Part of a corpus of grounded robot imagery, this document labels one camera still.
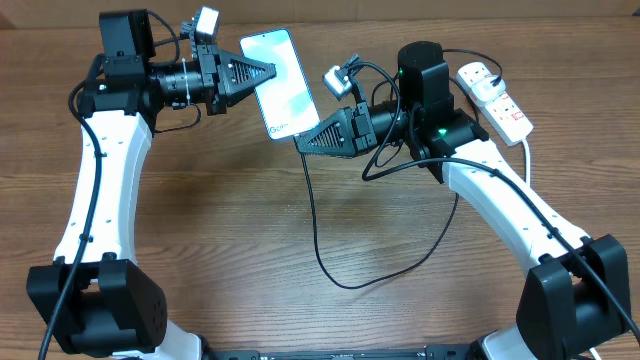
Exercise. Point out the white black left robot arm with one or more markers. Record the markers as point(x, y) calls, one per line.
point(94, 298)

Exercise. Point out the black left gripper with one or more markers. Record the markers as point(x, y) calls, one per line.
point(220, 68)

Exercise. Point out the white USB charger adapter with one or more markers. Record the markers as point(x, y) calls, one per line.
point(487, 90)

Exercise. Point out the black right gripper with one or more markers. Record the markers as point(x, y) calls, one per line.
point(350, 125)

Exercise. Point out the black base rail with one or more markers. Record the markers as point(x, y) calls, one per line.
point(345, 354)

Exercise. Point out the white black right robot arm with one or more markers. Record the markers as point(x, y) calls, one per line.
point(576, 294)

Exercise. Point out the white power strip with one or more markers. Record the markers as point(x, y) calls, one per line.
point(503, 113)

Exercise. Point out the blue Samsung Galaxy smartphone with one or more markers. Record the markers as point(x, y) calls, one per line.
point(286, 102)

